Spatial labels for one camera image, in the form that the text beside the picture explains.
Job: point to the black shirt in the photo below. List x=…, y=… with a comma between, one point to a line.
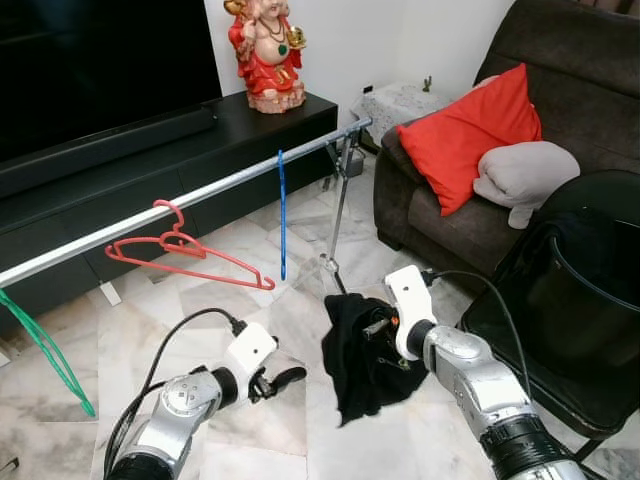
x=355, y=360

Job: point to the red plastic hanger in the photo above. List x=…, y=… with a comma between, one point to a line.
x=180, y=245

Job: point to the green plastic hanger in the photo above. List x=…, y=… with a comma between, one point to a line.
x=50, y=360

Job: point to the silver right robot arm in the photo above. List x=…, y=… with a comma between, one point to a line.
x=490, y=390

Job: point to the blue plastic hanger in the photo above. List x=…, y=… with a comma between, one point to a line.
x=282, y=220

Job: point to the black metal chair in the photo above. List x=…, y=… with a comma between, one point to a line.
x=520, y=350

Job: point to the metal clothes rack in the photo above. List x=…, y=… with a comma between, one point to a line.
x=200, y=192

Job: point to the grey pillow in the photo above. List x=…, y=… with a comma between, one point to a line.
x=525, y=175

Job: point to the red cushion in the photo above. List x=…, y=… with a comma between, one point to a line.
x=470, y=135

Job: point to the black plastic bucket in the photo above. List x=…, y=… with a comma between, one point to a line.
x=590, y=300

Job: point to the black TV cabinet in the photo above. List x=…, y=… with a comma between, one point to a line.
x=240, y=150

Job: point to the lace covered side table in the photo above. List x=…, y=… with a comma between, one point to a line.
x=400, y=100

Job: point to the small brass figurine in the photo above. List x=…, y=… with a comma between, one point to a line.
x=428, y=83

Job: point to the black soundbar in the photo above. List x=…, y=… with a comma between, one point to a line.
x=100, y=150

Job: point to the red laughing Buddha statue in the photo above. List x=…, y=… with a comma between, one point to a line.
x=268, y=60

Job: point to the dark sofa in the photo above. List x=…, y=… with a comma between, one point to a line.
x=580, y=60

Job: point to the black television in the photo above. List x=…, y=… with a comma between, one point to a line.
x=100, y=60

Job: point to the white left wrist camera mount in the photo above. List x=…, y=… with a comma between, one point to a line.
x=250, y=348

